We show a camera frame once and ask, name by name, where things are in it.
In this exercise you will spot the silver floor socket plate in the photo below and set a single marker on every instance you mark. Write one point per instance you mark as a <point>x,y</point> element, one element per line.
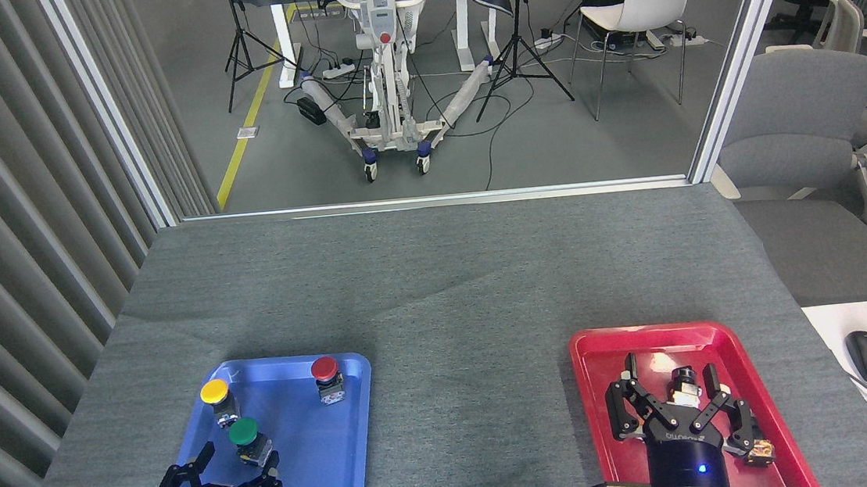
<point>248,132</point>

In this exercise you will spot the green push button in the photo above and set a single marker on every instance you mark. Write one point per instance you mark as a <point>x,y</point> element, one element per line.
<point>244,433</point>

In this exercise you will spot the grey office chair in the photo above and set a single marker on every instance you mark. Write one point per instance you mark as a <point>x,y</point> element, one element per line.
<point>798,109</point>

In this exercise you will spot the red plastic tray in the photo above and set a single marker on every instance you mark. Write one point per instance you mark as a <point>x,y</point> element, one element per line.
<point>758,368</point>

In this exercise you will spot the silver frame post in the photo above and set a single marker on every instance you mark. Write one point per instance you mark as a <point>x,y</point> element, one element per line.
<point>108,115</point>
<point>742,52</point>

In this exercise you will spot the white power strip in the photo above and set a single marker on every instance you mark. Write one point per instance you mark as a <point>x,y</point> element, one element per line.
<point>682,39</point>
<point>548,41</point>
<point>338,70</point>

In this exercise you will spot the blue plastic tray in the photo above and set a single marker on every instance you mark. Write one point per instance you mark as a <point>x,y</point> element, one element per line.
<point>320,473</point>

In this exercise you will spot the black power adapter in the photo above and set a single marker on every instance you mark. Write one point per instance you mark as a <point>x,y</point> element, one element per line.
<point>311,111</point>

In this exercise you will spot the black knob selector switch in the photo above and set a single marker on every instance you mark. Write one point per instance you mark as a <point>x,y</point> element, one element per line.
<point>683,386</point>

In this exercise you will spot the black switch with amber base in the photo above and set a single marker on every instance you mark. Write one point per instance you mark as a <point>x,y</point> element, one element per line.
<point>764,451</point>

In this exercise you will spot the silver frame rail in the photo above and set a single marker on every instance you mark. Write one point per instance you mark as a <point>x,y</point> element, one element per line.
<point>437,200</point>

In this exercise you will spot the white wheeled stand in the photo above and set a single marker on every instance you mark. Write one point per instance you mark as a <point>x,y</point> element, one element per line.
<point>382,12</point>

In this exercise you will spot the black tripod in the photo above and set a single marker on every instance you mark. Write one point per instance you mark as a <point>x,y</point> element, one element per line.
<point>243,40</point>
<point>517,48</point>

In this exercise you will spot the yellow push button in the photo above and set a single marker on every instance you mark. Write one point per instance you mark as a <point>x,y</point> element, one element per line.
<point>215,391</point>

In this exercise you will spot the red push button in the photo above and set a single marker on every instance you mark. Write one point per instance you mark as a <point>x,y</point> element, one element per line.
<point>324,368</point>

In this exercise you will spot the white desk leg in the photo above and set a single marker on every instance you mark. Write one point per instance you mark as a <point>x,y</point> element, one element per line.
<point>464,33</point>
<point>284,45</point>

